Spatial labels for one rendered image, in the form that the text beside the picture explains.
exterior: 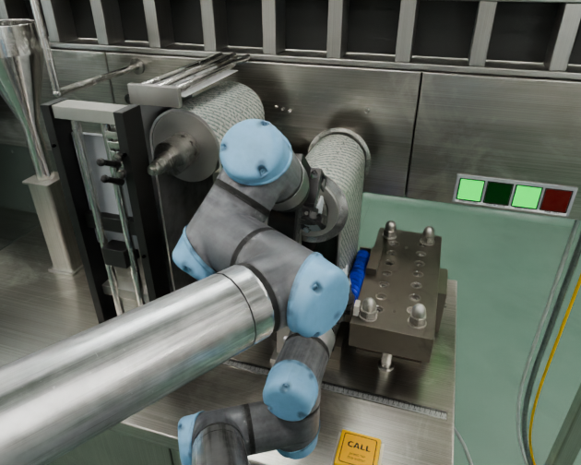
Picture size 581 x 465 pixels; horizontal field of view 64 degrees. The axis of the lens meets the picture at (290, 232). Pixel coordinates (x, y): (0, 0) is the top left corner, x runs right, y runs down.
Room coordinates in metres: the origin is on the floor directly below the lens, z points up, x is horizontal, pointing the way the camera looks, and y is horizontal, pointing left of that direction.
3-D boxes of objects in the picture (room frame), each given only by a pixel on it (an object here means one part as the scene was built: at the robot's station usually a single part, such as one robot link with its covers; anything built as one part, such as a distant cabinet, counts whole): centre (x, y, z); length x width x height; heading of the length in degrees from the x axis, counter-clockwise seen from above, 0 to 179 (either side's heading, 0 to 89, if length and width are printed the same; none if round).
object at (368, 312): (0.73, -0.16, 1.05); 0.04 x 0.04 x 0.04
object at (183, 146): (0.83, 0.21, 1.33); 0.06 x 0.06 x 0.06; 72
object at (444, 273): (0.86, -0.35, 0.96); 0.10 x 0.03 x 0.11; 162
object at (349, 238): (0.87, -0.13, 1.11); 0.23 x 0.01 x 0.18; 162
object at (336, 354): (0.87, -0.13, 0.92); 0.28 x 0.04 x 0.04; 162
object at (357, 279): (0.86, -0.15, 1.03); 0.21 x 0.04 x 0.03; 162
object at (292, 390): (0.50, -0.01, 1.11); 0.11 x 0.08 x 0.09; 162
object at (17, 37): (1.09, 0.62, 1.50); 0.14 x 0.14 x 0.06
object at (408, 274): (0.87, -0.25, 1.00); 0.40 x 0.16 x 0.06; 162
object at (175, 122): (0.97, 0.16, 1.33); 0.25 x 0.14 x 0.14; 162
